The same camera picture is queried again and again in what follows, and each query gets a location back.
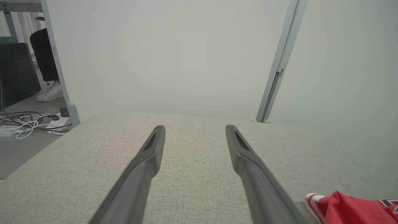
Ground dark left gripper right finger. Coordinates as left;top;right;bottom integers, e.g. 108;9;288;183
226;125;308;224

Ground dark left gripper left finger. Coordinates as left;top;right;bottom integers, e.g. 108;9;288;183
88;125;166;224

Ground red jersey with white sleeves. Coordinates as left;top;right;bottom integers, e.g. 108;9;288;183
305;191;398;224

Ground grey fabric padded table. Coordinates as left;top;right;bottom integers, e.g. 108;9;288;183
0;112;398;224

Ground white power strip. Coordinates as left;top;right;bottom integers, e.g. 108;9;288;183
46;113;71;131

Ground white sneaker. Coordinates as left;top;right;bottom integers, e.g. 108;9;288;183
37;82;64;102

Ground person leg in black trousers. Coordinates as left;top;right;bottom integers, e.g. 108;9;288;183
30;28;60;84

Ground dark grey fabric box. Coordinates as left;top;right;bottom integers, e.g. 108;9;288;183
0;43;42;108

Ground grey partition joint post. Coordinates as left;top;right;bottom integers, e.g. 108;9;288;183
255;0;308;124

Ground tangle of floor cables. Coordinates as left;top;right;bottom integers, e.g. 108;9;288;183
0;106;72;140

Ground grey chair frame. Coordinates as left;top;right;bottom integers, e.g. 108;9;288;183
40;0;81;127

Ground grey desk frame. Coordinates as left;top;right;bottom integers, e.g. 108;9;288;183
0;2;43;43

